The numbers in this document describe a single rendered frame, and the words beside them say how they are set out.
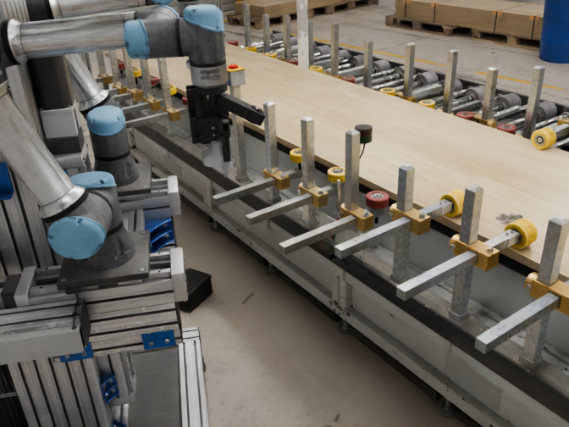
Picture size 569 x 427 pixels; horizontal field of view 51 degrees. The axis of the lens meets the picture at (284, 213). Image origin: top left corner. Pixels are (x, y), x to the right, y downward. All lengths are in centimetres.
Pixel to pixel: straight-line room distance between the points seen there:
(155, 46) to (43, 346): 78
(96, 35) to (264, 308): 199
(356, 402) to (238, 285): 102
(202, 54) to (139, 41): 12
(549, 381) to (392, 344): 98
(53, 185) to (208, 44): 45
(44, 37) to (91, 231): 42
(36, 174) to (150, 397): 125
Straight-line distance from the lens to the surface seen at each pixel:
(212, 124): 126
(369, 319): 271
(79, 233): 137
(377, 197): 211
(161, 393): 239
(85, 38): 138
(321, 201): 223
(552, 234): 157
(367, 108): 302
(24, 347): 159
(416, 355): 256
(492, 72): 294
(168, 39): 122
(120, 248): 158
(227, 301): 314
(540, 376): 177
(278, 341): 286
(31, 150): 135
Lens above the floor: 186
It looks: 28 degrees down
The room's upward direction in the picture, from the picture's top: 3 degrees counter-clockwise
